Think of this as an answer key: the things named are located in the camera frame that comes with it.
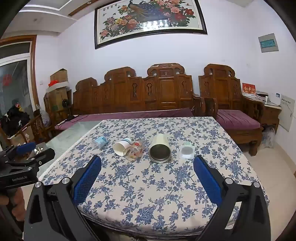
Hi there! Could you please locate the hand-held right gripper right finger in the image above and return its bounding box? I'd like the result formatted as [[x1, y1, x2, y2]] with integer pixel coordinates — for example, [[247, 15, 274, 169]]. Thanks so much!
[[193, 155, 271, 241]]

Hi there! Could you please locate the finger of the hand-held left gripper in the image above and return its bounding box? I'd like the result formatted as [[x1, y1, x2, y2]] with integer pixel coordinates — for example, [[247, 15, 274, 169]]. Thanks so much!
[[0, 142, 37, 161], [14, 143, 56, 166]]

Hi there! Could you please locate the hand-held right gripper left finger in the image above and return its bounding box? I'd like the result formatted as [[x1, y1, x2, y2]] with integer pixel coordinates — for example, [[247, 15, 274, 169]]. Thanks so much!
[[23, 155, 102, 241]]

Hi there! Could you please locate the white square cup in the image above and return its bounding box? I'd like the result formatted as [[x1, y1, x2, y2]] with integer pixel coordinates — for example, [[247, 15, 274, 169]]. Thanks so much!
[[180, 142, 195, 159]]

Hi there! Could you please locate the white paper cup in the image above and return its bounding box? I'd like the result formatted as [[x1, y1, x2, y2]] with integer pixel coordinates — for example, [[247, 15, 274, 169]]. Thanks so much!
[[113, 138, 133, 156]]

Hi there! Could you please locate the glass cup with red print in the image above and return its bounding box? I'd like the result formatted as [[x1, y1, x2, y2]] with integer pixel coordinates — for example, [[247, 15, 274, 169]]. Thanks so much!
[[123, 138, 146, 161]]

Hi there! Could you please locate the cream steel cup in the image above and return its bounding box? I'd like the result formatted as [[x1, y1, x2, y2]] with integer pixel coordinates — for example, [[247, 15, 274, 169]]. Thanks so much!
[[148, 133, 173, 164]]

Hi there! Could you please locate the person's left hand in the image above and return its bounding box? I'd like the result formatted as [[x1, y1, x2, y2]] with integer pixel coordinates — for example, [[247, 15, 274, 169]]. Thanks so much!
[[0, 187, 26, 233]]

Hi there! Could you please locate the wooden side chair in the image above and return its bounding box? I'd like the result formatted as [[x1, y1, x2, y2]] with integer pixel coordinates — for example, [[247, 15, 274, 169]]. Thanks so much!
[[0, 110, 52, 151]]

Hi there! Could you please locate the dark clothes pile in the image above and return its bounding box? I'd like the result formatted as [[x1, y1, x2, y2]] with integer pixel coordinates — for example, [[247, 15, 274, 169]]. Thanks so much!
[[0, 99, 31, 138]]

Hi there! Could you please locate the clear plastic bottle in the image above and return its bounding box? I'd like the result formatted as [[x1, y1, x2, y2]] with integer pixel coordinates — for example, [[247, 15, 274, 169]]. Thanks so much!
[[90, 136, 109, 149]]

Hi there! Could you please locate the black desk fan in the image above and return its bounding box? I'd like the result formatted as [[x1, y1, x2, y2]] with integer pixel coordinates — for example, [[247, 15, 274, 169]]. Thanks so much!
[[61, 99, 75, 121]]

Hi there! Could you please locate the large cardboard box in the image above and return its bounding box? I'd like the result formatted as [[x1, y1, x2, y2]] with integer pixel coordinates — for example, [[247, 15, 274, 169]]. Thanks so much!
[[44, 89, 73, 112]]

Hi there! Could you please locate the blue floral tablecloth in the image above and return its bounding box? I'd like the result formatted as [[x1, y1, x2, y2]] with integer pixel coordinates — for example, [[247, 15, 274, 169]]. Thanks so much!
[[38, 116, 270, 237]]

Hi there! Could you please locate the square purple seat cushion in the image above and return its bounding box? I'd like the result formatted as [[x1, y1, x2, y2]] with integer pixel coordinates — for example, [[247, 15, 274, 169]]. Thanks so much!
[[216, 109, 261, 130]]

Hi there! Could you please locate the white flat box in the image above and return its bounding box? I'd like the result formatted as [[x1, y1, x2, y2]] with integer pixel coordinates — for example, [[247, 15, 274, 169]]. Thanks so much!
[[46, 81, 70, 93]]

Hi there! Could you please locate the clear plastic bag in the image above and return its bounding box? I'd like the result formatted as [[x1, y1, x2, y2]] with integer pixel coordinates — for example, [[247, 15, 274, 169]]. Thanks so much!
[[261, 126, 277, 149]]

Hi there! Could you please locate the long purple seat cushion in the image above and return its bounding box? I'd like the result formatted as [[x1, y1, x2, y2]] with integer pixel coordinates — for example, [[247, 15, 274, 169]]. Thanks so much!
[[54, 108, 195, 131]]

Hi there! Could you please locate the wooden framed glass door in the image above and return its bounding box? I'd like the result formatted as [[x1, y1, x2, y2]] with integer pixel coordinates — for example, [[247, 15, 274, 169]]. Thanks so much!
[[0, 35, 40, 149]]

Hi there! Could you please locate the small cardboard box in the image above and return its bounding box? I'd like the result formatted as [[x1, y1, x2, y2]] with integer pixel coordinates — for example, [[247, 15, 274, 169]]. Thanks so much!
[[50, 69, 68, 84]]

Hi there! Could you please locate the carved wooden armchair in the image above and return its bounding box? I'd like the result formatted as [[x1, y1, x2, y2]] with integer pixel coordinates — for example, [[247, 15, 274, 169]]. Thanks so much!
[[198, 64, 265, 156]]

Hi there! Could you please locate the wooden side table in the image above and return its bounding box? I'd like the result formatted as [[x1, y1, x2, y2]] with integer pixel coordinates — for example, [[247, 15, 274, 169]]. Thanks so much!
[[260, 102, 282, 134]]

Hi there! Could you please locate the red gift box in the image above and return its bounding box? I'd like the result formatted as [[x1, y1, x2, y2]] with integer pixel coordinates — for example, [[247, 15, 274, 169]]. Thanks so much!
[[241, 83, 257, 96]]

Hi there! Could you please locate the carved wooden sofa bench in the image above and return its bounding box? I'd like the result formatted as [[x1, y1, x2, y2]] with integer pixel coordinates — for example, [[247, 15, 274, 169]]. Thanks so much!
[[71, 62, 207, 117]]

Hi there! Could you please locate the white router box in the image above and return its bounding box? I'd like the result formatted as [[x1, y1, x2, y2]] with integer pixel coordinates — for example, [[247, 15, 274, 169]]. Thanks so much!
[[268, 93, 282, 105]]

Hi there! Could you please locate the framed peacock flower painting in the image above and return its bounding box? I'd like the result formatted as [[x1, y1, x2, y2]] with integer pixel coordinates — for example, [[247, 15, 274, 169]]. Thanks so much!
[[94, 0, 208, 50]]

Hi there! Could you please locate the white wall cabinet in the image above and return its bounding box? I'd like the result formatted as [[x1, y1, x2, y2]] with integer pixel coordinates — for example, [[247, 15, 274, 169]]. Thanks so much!
[[276, 95, 296, 132]]

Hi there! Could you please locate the grey wall panel box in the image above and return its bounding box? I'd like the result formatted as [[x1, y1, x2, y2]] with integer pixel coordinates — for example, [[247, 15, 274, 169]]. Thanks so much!
[[258, 33, 279, 53]]

